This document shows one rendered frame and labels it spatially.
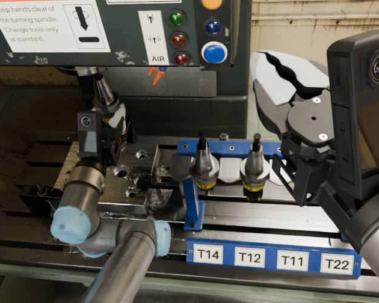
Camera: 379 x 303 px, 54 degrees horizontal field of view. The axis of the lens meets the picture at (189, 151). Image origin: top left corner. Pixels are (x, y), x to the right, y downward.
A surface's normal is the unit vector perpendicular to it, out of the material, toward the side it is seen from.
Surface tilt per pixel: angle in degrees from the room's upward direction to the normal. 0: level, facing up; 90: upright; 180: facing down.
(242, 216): 0
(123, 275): 45
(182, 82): 91
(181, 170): 0
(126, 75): 90
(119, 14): 90
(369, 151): 60
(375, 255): 79
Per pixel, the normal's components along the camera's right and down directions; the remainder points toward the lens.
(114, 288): 0.46, -0.85
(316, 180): 0.39, 0.69
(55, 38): -0.12, 0.77
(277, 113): -0.09, -0.64
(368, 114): 0.28, 0.29
